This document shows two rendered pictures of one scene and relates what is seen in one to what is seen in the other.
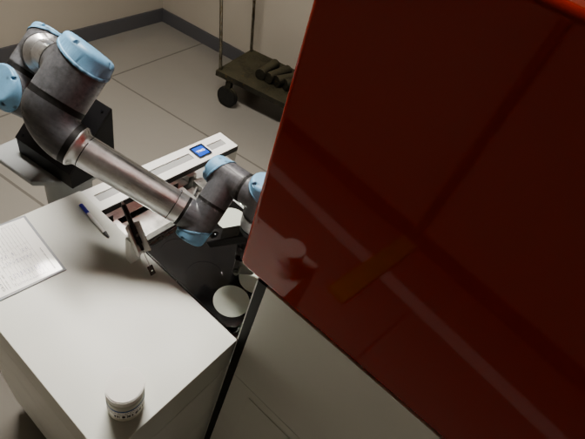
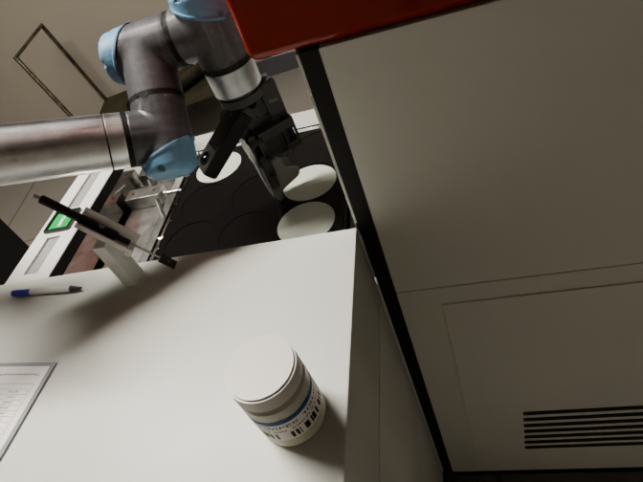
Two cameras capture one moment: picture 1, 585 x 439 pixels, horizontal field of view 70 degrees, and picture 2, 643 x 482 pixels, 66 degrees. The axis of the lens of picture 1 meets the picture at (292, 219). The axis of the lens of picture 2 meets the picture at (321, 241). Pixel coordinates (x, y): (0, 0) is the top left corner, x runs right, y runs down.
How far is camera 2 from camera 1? 0.47 m
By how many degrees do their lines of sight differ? 3
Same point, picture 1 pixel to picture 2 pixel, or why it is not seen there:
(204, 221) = (166, 120)
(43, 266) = (20, 387)
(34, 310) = (53, 439)
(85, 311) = (126, 377)
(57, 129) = not seen: outside the picture
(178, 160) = not seen: hidden behind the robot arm
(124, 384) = (257, 367)
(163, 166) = (84, 186)
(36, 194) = not seen: hidden behind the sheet
